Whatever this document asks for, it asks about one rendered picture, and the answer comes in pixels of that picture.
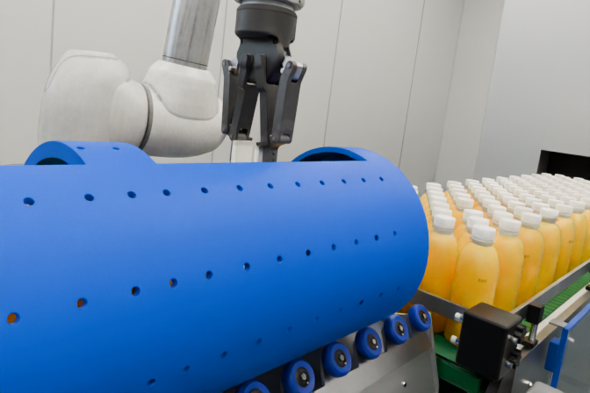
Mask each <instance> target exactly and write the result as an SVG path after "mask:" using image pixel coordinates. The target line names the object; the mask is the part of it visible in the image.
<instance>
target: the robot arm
mask: <svg viewBox="0 0 590 393"><path fill-rule="evenodd" d="M234 1H235V2H236V3H238V4H240V5H239V7H237V10H236V20H235V28H234V33H235V35H236V36H237V37H238V38H239V39H240V46H239V48H238V51H237V54H236V56H235V57H234V58H233V59H232V60H227V59H224V60H223V61H222V70H223V75H224V85H223V102H222V101H221V100H220V99H219V98H218V97H217V90H216V81H215V79H214V77H213V75H212V73H211V72H210V71H207V66H208V61H209V56H210V52H211V47H212V39H213V34H214V30H215V25H216V21H217V16H218V12H219V3H220V0H173V1H172V5H171V11H170V15H169V25H168V30H167V35H166V39H165V45H164V49H163V55H162V60H158V61H157V62H155V63H154V64H153V65H152V66H151V67H149V69H148V72H147V74H146V76H145V78H144V80H143V81H142V83H139V82H136V81H134V80H132V79H130V70H129V68H128V67H127V66H126V64H125V63H124V62H123V61H122V60H120V59H119V58H118V57H117V56H115V55H114V54H109V53H103V52H95V51H86V50H68V51H67V52H66V53H65V54H64V55H63V56H62V57H61V58H60V59H59V60H58V61H57V62H56V63H55V65H54V67H53V68H52V70H51V72H50V74H49V76H48V78H47V81H46V84H45V87H44V90H43V94H42V98H41V103H40V114H39V123H38V146H39V145H41V144H42V143H44V142H47V141H50V140H64V141H103V142H125V143H128V144H131V145H133V146H136V147H138V148H139V149H140V150H142V151H143V152H145V153H146V154H147V155H148V156H155V157H165V158H187V157H194V156H199V155H201V154H207V153H210V152H211V151H213V150H215V149H216V148H218V147H219V145H220V144H221V143H222V142H223V141H224V139H225V137H226V136H227V135H228V136H229V139H230V140H231V151H230V159H229V161H230V162H251V157H252V149H253V141H252V139H253V138H251V137H249V134H250V130H251V126H252V122H253V118H254V114H255V107H256V103H257V98H258V95H259V93H260V137H261V142H256V145H255V154H254V162H277V150H278V148H279V147H280V146H282V145H285V144H291V142H292V136H293V130H294V125H295V119H296V113H297V108H298V102H299V92H300V85H301V83H302V80H303V78H304V76H305V74H306V71H307V65H306V64H305V63H301V62H297V61H295V60H294V59H293V58H292V57H291V50H290V44H291V43H293V42H294V40H295V35H296V27H297V19H298V16H297V15H296V12H295V11H300V10H301V9H303V8H304V6H305V0H234ZM247 82H248V83H247ZM252 83H253V84H252ZM270 135H271V136H270Z"/></svg>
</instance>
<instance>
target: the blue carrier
mask: <svg viewBox="0 0 590 393"><path fill-rule="evenodd" d="M27 204H29V205H27ZM428 250H429V236H428V223H427V219H426V215H425V212H424V210H423V207H422V204H421V200H420V198H419V197H418V195H417V193H416V191H415V189H414V187H413V185H412V184H411V183H410V182H409V180H408V179H407V177H406V176H405V175H404V174H403V173H402V172H401V171H400V170H399V169H398V168H397V167H396V166H395V165H394V164H393V163H392V162H390V161H389V160H387V159H386V158H385V157H383V156H382V155H380V154H377V153H374V152H372V151H370V150H367V149H363V148H359V147H341V146H324V147H318V148H314V149H311V150H309V151H306V152H304V153H302V154H301V155H299V156H298V157H296V158H295V159H294V160H292V161H287V162H220V163H155V162H154V161H153V160H152V159H151V158H150V157H149V156H148V155H147V154H146V153H145V152H143V151H142V150H140V149H139V148H138V147H136V146H133V145H131V144H128V143H125V142H103V141H64V140H50V141H47V142H44V143H42V144H41V145H39V146H37V147H36V148H35V149H34V150H33V151H32V153H31V154H30V155H29V157H28V158H27V160H26V161H25V164H24V165H19V166H0V393H221V392H223V391H225V390H227V389H231V388H232V387H234V386H236V385H239V384H241V383H243V382H245V381H248V380H250V379H252V378H254V377H256V376H259V375H261V374H263V373H266V372H268V371H270V370H272V369H273V368H277V367H279V366H281V365H283V364H285V363H287V362H289V361H292V360H295V359H297V358H298V357H300V356H302V355H305V354H308V353H310V352H312V351H314V350H316V349H318V348H320V347H323V346H325V345H327V344H329V343H332V342H334V341H336V340H338V339H341V338H343V337H345V336H347V335H349V334H351V333H353V332H356V331H359V330H361V329H363V328H364V327H366V326H369V325H372V324H374V323H376V322H378V321H380V320H382V319H384V318H388V317H390V316H391V315H393V314H394V313H396V312H397V311H399V310H400V309H401V308H403V307H404V306H405V305H406V304H407V303H408V302H409V301H410V300H411V298H412V297H413V296H414V294H415V292H416V291H417V289H418V288H419V286H420V284H421V281H422V279H423V276H424V274H425V271H426V267H427V264H428ZM244 266H245V267H244ZM206 273H207V277H206V276H205V274H206ZM170 280H171V281H172V285H171V286H170V285H169V282H170ZM132 288H135V293H134V295H133V294H132ZM79 299H82V300H83V304H82V306H81V307H79V308H78V307H77V301H78V300H79ZM12 313H14V314H15V315H16V319H15V321H14V322H12V323H10V324H9V323H8V321H7V318H8V316H9V315H10V314H12Z"/></svg>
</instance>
